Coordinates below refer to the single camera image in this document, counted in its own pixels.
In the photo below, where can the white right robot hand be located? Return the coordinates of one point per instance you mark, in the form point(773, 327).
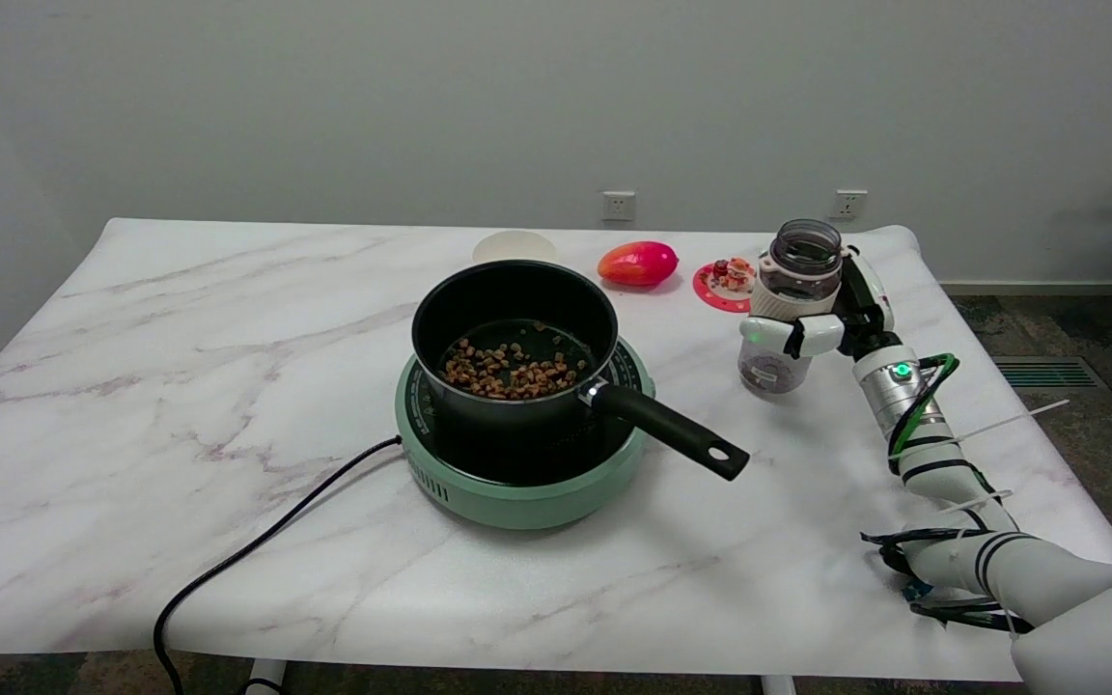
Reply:
point(807, 333)

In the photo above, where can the clear plastic bottle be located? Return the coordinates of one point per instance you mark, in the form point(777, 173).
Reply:
point(802, 253)

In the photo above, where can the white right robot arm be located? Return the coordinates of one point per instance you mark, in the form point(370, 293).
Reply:
point(1000, 560)

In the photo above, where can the small toy food pieces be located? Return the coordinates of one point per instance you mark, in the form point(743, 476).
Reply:
point(732, 274)

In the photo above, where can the pink round toy plate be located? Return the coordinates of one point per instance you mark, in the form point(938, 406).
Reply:
point(715, 294)

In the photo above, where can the red toy mango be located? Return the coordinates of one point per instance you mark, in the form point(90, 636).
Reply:
point(638, 264)

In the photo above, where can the long white zip tie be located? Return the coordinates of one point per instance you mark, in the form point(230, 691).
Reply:
point(1010, 423)

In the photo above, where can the short white zip tie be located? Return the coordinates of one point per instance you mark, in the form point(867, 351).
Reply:
point(976, 501)

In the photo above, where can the floor vent grille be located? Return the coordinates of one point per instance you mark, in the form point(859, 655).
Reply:
point(1048, 373)

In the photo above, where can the brown food pieces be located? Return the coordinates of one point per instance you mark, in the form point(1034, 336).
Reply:
point(513, 372)

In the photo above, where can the white round lid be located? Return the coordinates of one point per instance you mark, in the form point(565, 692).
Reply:
point(515, 246)

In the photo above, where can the green induction cooker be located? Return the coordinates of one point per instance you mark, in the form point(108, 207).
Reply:
point(527, 492)

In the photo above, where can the white table leg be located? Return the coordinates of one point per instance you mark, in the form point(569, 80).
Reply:
point(778, 684)
point(266, 676)

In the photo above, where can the white wall socket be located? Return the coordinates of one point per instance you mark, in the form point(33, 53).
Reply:
point(619, 206)
point(849, 205)

